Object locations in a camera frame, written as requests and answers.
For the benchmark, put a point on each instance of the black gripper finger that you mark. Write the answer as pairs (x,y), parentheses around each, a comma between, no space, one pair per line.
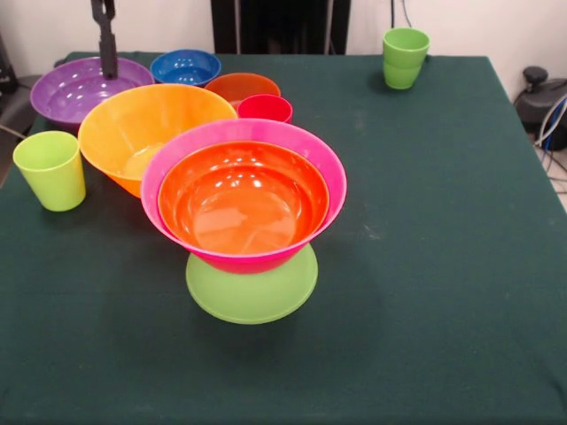
(108,53)

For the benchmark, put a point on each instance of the large yellow-orange bowl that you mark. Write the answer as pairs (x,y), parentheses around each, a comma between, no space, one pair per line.
(119,128)

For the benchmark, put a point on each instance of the wide orange-red bowl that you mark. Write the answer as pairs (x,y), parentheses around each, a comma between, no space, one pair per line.
(243,208)

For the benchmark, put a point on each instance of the pink bowl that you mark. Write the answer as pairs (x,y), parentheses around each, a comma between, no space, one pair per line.
(336,172)

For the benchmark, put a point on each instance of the green bowl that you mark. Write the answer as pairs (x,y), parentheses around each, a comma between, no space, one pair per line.
(252,296)

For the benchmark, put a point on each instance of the purple bowl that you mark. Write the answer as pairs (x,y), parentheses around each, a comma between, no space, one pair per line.
(66,97)

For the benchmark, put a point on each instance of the blue bowl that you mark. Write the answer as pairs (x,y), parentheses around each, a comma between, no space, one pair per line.
(186,66)

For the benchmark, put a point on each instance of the small orange-red bowl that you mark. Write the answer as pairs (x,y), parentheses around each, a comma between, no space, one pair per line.
(239,86)

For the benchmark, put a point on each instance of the lime yellow cup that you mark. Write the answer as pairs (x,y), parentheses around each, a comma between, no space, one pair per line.
(51,177)

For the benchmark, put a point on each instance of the magenta red cup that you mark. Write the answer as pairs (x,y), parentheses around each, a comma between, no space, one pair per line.
(266,108)

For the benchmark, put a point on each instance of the green cup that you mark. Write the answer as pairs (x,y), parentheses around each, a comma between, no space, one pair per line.
(405,57)

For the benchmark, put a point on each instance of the dark green tablecloth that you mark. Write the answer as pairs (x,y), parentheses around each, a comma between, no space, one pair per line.
(421,310)

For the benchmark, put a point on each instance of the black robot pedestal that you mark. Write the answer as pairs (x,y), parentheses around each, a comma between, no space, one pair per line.
(274,26)

